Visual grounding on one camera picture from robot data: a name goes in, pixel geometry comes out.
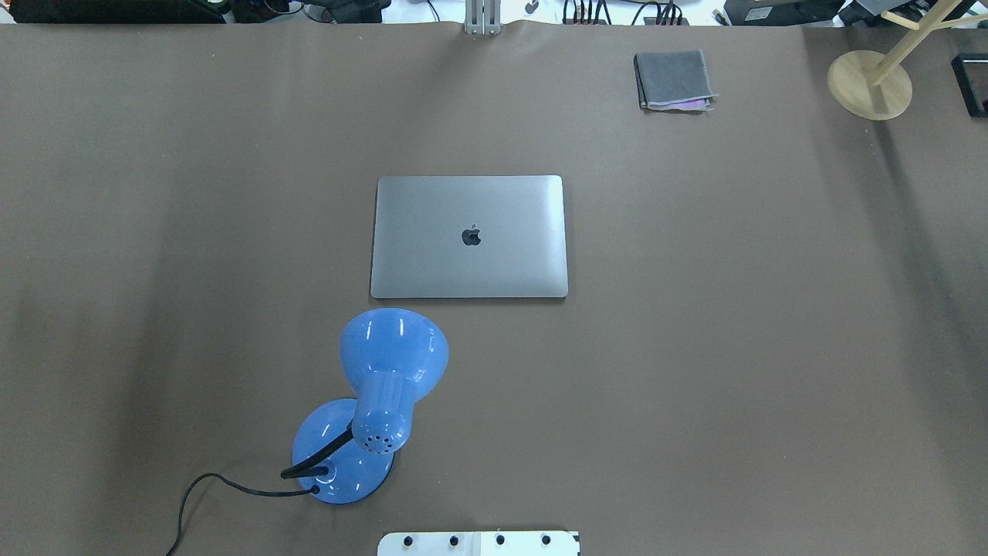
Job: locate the grey laptop computer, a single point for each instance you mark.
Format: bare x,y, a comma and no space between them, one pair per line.
451,237

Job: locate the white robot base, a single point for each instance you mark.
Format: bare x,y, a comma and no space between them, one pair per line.
552,542

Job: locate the blue desk lamp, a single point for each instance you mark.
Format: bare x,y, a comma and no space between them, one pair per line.
344,450

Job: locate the folded grey cloth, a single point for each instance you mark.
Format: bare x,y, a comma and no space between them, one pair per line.
673,81

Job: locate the wooden stand with round base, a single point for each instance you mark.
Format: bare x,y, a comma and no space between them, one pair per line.
874,85

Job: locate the black box at table edge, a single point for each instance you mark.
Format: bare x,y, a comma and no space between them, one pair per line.
970,71

